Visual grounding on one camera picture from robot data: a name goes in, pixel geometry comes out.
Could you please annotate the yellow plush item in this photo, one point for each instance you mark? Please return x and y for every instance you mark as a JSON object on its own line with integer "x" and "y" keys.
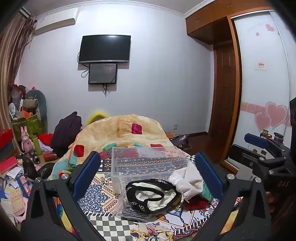
{"x": 94, "y": 117}

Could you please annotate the clear plastic storage box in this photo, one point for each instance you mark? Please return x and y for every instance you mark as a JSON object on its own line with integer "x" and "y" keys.
{"x": 150, "y": 162}

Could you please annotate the white air conditioner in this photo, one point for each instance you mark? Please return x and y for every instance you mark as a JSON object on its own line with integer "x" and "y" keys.
{"x": 55, "y": 24}

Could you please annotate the yellow patchwork blanket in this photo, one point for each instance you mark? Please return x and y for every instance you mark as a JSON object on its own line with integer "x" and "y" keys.
{"x": 120, "y": 132}

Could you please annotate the white wall socket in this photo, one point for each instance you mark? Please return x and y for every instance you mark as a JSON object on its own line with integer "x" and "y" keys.
{"x": 175, "y": 126}

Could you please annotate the small black wall monitor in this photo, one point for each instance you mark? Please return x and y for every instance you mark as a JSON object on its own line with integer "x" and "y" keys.
{"x": 102, "y": 73}

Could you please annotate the black and white cap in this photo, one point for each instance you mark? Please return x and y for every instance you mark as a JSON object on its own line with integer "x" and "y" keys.
{"x": 150, "y": 197}

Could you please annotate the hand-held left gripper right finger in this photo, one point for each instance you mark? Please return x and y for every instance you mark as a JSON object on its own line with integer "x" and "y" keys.
{"x": 209, "y": 172}

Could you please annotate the green bottle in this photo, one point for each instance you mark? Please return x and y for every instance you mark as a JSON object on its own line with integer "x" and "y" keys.
{"x": 37, "y": 146}

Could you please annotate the red bottle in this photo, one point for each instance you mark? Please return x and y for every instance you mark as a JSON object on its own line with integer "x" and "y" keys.
{"x": 50, "y": 157}

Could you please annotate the red box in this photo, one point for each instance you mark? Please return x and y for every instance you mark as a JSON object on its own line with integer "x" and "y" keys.
{"x": 5, "y": 139}

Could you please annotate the clutter by the door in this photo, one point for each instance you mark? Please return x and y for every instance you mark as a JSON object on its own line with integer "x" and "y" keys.
{"x": 179, "y": 140}

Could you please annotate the black cylinder flask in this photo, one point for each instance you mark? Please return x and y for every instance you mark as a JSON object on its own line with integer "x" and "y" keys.
{"x": 34, "y": 157}

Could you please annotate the wall-mounted black television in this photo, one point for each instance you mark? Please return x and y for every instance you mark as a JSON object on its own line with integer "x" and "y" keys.
{"x": 105, "y": 48}

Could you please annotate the patterned bed sheet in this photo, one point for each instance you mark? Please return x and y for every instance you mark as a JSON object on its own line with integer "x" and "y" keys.
{"x": 104, "y": 199}

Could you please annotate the grey plush cushion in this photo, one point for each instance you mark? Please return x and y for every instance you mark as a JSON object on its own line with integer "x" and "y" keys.
{"x": 39, "y": 102}

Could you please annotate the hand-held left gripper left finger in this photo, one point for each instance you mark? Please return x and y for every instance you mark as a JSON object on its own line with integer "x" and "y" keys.
{"x": 89, "y": 172}

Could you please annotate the pink rabbit toy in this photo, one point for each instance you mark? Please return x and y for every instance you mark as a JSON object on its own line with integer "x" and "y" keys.
{"x": 26, "y": 140}

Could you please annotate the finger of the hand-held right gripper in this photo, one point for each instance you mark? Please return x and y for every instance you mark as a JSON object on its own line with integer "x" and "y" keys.
{"x": 255, "y": 139}
{"x": 245, "y": 160}

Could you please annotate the green cardboard box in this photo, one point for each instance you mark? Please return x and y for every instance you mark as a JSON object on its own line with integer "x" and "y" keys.
{"x": 30, "y": 126}

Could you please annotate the black bag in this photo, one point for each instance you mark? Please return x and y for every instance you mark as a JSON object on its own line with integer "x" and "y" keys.
{"x": 40, "y": 171}

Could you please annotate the brown wooden door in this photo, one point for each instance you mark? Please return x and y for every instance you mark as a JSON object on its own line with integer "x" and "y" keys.
{"x": 225, "y": 92}

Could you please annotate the red and green cloth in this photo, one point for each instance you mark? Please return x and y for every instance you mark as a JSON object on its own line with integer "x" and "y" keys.
{"x": 205, "y": 195}

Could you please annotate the grey knitted cloth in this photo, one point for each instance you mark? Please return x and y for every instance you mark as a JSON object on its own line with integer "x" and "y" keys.
{"x": 135, "y": 212}

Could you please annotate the striped brown curtain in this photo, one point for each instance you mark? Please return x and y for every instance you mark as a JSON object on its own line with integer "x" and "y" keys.
{"x": 12, "y": 60}

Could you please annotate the wooden wardrobe with heart doors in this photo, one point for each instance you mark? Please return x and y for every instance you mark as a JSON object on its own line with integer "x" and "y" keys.
{"x": 259, "y": 69}

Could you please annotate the pile of papers and books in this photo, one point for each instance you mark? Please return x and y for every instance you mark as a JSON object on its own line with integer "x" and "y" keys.
{"x": 13, "y": 185}

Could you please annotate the dark clothing pile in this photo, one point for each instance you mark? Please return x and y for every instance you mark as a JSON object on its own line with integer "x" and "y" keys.
{"x": 67, "y": 132}

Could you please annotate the dark jar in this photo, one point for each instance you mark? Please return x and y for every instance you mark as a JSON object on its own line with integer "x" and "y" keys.
{"x": 278, "y": 138}

